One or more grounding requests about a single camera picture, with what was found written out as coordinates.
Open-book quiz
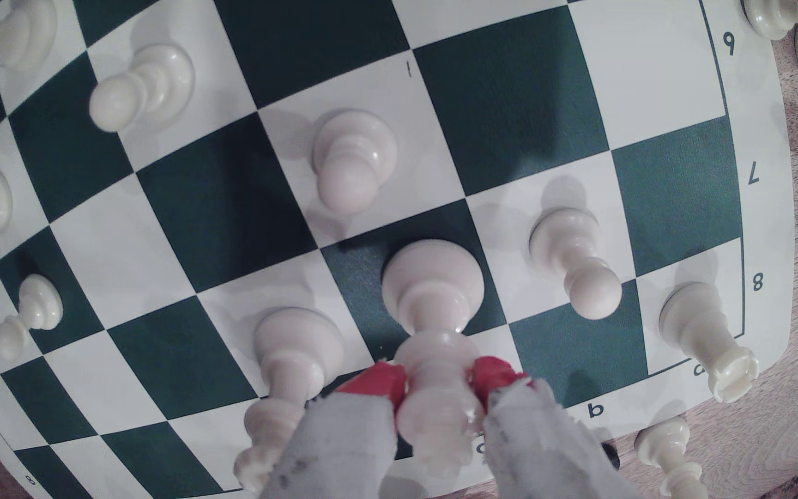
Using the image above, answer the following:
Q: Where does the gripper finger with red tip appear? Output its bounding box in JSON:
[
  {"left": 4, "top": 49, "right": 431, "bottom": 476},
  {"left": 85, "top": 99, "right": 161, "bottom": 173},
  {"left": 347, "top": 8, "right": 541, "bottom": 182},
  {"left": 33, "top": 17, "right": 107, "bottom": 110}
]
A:
[
  {"left": 469, "top": 355, "right": 640, "bottom": 499},
  {"left": 260, "top": 360, "right": 409, "bottom": 499}
]

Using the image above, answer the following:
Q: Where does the white chess queen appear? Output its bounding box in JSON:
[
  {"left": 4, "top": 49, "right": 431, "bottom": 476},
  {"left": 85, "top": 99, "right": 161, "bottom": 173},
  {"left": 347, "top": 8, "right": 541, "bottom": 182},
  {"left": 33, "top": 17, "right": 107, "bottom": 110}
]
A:
[{"left": 233, "top": 307, "right": 346, "bottom": 497}]

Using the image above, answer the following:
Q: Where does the white chess bishop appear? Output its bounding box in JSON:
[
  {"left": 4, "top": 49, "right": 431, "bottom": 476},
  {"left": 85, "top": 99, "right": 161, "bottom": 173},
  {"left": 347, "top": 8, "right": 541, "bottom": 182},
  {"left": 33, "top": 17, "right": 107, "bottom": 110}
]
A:
[{"left": 635, "top": 416, "right": 710, "bottom": 499}]

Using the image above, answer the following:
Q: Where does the white chess rook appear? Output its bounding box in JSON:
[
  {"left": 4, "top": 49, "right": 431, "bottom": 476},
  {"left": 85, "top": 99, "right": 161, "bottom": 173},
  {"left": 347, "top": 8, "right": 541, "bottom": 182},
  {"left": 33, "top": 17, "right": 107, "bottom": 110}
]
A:
[
  {"left": 0, "top": 0, "right": 59, "bottom": 86},
  {"left": 659, "top": 280, "right": 761, "bottom": 405}
]

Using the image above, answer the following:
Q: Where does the green white chess mat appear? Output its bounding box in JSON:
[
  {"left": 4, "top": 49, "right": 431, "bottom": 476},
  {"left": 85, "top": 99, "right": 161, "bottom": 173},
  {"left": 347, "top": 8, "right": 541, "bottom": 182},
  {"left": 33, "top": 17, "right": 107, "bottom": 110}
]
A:
[{"left": 0, "top": 0, "right": 797, "bottom": 499}]

